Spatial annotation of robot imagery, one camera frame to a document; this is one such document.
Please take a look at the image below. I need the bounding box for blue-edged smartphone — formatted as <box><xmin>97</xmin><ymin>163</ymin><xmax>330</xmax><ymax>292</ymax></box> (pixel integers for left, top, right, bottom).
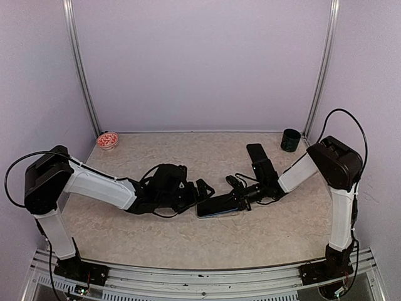
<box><xmin>195</xmin><ymin>193</ymin><xmax>241</xmax><ymax>219</ymax></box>

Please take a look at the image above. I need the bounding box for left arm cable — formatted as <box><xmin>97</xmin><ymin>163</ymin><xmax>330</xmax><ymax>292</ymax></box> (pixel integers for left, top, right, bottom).
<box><xmin>3</xmin><ymin>150</ymin><xmax>84</xmax><ymax>208</ymax></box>

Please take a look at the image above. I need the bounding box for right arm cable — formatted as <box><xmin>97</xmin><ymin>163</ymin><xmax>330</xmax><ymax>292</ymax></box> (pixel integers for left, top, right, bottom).
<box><xmin>316</xmin><ymin>108</ymin><xmax>368</xmax><ymax>189</ymax></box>

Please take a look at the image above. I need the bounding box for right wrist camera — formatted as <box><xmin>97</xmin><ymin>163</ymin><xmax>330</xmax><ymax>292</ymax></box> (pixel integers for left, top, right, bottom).
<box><xmin>226</xmin><ymin>175</ymin><xmax>247</xmax><ymax>189</ymax></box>

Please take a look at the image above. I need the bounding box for right aluminium frame post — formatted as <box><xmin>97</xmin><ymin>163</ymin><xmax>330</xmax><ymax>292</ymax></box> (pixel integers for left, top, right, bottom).
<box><xmin>303</xmin><ymin>0</ymin><xmax>340</xmax><ymax>140</ymax></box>

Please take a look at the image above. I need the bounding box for dark green cup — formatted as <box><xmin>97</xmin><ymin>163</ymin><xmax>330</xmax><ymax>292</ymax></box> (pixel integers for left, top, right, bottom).
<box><xmin>280</xmin><ymin>129</ymin><xmax>301</xmax><ymax>152</ymax></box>

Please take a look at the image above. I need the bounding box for clear magsafe case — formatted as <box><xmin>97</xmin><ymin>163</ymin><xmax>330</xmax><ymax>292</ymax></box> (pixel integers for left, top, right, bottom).
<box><xmin>196</xmin><ymin>211</ymin><xmax>241</xmax><ymax>219</ymax></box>

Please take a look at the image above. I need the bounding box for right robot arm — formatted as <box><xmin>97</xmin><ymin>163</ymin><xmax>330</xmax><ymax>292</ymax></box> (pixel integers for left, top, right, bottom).
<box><xmin>215</xmin><ymin>134</ymin><xmax>363</xmax><ymax>263</ymax></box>

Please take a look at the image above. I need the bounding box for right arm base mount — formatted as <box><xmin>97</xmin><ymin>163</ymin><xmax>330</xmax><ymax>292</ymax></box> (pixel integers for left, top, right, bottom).
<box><xmin>299</xmin><ymin>245</ymin><xmax>353</xmax><ymax>285</ymax></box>

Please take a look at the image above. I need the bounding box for left aluminium frame post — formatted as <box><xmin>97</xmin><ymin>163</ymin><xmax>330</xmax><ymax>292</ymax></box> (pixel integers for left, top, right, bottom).
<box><xmin>63</xmin><ymin>0</ymin><xmax>102</xmax><ymax>137</ymax></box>

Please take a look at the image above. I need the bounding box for aluminium frame post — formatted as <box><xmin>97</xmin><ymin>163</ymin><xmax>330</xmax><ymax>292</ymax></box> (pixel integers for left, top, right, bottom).
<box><xmin>303</xmin><ymin>0</ymin><xmax>340</xmax><ymax>140</ymax></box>
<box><xmin>63</xmin><ymin>0</ymin><xmax>102</xmax><ymax>137</ymax></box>

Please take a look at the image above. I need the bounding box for front aluminium rail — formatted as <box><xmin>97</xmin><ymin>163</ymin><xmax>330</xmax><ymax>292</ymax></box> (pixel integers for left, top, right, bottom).
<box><xmin>19</xmin><ymin>249</ymin><xmax>388</xmax><ymax>300</ymax></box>

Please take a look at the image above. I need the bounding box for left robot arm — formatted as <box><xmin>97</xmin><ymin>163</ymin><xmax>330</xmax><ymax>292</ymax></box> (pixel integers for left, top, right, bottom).
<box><xmin>24</xmin><ymin>145</ymin><xmax>215</xmax><ymax>279</ymax></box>

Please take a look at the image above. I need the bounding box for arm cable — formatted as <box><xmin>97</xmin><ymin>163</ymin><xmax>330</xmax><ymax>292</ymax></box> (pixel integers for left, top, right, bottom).
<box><xmin>3</xmin><ymin>150</ymin><xmax>84</xmax><ymax>208</ymax></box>
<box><xmin>316</xmin><ymin>108</ymin><xmax>368</xmax><ymax>189</ymax></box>

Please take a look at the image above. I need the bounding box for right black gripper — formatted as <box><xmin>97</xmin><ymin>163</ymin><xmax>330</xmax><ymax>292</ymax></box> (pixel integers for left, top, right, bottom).
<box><xmin>219</xmin><ymin>180</ymin><xmax>267</xmax><ymax>211</ymax></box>

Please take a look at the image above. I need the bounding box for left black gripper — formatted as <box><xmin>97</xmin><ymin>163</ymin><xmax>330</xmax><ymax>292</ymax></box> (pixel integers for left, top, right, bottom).
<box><xmin>158</xmin><ymin>179</ymin><xmax>215</xmax><ymax>214</ymax></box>

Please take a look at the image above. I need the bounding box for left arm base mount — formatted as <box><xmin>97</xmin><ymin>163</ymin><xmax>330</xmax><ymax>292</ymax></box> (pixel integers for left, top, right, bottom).
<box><xmin>54</xmin><ymin>253</ymin><xmax>109</xmax><ymax>287</ymax></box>

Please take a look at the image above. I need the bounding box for red white patterned bowl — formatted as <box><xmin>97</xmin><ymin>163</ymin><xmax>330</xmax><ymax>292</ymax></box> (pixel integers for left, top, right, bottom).
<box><xmin>96</xmin><ymin>132</ymin><xmax>118</xmax><ymax>151</ymax></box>

